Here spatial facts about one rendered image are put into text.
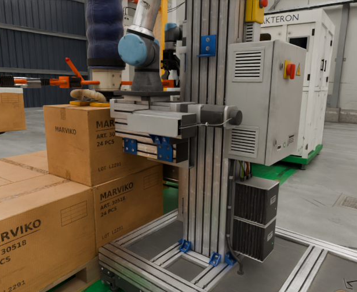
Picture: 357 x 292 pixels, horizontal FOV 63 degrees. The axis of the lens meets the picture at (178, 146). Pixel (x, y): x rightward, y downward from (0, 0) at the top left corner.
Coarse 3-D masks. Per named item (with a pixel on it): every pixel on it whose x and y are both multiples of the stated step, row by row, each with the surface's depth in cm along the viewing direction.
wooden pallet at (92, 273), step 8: (96, 256) 159; (88, 264) 154; (96, 264) 159; (72, 272) 146; (80, 272) 157; (88, 272) 155; (96, 272) 159; (56, 280) 139; (72, 280) 157; (80, 280) 157; (88, 280) 155; (96, 280) 160; (48, 288) 135; (64, 288) 151; (72, 288) 151; (80, 288) 152
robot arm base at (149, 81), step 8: (136, 72) 131; (144, 72) 129; (152, 72) 130; (136, 80) 131; (144, 80) 129; (152, 80) 130; (160, 80) 133; (136, 88) 130; (144, 88) 129; (152, 88) 130; (160, 88) 132
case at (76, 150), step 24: (48, 120) 164; (72, 120) 150; (96, 120) 147; (48, 144) 168; (72, 144) 154; (96, 144) 149; (120, 144) 163; (48, 168) 172; (72, 168) 157; (96, 168) 151; (120, 168) 165; (144, 168) 182
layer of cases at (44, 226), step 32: (0, 160) 199; (32, 160) 200; (0, 192) 141; (32, 192) 142; (64, 192) 142; (96, 192) 152; (128, 192) 173; (160, 192) 200; (0, 224) 114; (32, 224) 125; (64, 224) 138; (96, 224) 155; (128, 224) 177; (0, 256) 115; (32, 256) 127; (64, 256) 141; (0, 288) 117; (32, 288) 129
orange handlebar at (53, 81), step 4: (16, 80) 130; (20, 80) 132; (24, 80) 133; (52, 80) 144; (56, 80) 146; (60, 80) 148; (64, 80) 150; (52, 84) 148; (56, 84) 147; (60, 84) 148; (64, 84) 150; (84, 84) 159; (88, 84) 161; (92, 84) 163; (96, 84) 166; (124, 84) 171; (128, 84) 169; (164, 84) 176; (168, 84) 179
